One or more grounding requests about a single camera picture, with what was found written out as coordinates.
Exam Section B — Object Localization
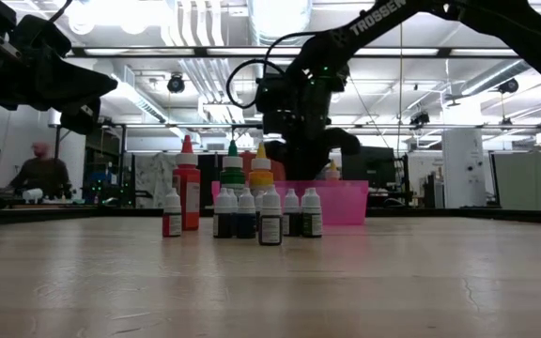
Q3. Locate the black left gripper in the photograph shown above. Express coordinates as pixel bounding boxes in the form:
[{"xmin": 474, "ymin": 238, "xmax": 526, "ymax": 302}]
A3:
[{"xmin": 0, "ymin": 0, "xmax": 119, "ymax": 137}]

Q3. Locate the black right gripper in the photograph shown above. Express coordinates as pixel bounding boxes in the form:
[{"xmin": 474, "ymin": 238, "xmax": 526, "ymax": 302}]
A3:
[{"xmin": 255, "ymin": 65, "xmax": 362, "ymax": 182}]

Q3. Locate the yellow food coloring bottle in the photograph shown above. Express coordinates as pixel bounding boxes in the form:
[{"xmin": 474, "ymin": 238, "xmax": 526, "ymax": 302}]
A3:
[
  {"xmin": 323, "ymin": 159, "xmax": 342, "ymax": 182},
  {"xmin": 248, "ymin": 142, "xmax": 275, "ymax": 193}
]

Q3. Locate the small green dropper bottle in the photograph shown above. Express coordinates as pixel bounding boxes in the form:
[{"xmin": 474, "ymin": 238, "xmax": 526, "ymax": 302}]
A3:
[{"xmin": 301, "ymin": 187, "xmax": 323, "ymax": 238}]

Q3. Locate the small white-capped dropper bottle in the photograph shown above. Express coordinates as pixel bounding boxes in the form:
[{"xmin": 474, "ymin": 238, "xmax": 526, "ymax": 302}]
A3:
[
  {"xmin": 282, "ymin": 188, "xmax": 302, "ymax": 238},
  {"xmin": 212, "ymin": 187, "xmax": 234, "ymax": 239},
  {"xmin": 257, "ymin": 184, "xmax": 284, "ymax": 247}
]

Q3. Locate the green food coloring bottle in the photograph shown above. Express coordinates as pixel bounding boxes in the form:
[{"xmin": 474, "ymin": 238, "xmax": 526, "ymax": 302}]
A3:
[{"xmin": 219, "ymin": 139, "xmax": 247, "ymax": 198}]

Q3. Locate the red-orange food coloring bottle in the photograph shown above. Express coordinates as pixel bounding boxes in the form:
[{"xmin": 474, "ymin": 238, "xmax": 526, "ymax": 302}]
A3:
[{"xmin": 172, "ymin": 134, "xmax": 202, "ymax": 232}]

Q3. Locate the pink plastic bin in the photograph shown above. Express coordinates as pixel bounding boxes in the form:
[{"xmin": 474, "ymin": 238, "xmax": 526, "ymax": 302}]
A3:
[{"xmin": 210, "ymin": 179, "xmax": 370, "ymax": 226}]

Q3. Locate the black monitor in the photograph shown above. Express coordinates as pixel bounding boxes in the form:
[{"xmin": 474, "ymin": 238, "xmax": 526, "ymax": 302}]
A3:
[{"xmin": 340, "ymin": 146, "xmax": 396, "ymax": 189}]

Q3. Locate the small blue dropper bottle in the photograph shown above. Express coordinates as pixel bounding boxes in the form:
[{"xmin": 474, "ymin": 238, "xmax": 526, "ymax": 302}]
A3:
[{"xmin": 236, "ymin": 187, "xmax": 257, "ymax": 239}]

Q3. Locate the black ceiling spotlight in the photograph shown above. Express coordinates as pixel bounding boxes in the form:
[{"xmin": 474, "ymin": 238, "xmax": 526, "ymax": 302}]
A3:
[
  {"xmin": 165, "ymin": 72, "xmax": 186, "ymax": 95},
  {"xmin": 498, "ymin": 77, "xmax": 520, "ymax": 95}
]

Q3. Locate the person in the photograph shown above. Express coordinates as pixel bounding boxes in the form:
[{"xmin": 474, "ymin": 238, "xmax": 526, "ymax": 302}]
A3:
[{"xmin": 9, "ymin": 140, "xmax": 72, "ymax": 201}]

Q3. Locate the small red dropper bottle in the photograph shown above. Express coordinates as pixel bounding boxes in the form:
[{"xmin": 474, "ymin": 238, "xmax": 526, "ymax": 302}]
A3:
[{"xmin": 162, "ymin": 188, "xmax": 183, "ymax": 238}]

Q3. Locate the white pillar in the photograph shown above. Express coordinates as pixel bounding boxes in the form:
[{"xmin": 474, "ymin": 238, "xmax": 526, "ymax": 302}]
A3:
[{"xmin": 441, "ymin": 129, "xmax": 487, "ymax": 210}]

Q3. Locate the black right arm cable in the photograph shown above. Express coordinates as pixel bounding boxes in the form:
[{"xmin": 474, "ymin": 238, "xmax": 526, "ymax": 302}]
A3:
[{"xmin": 225, "ymin": 30, "xmax": 321, "ymax": 110}]

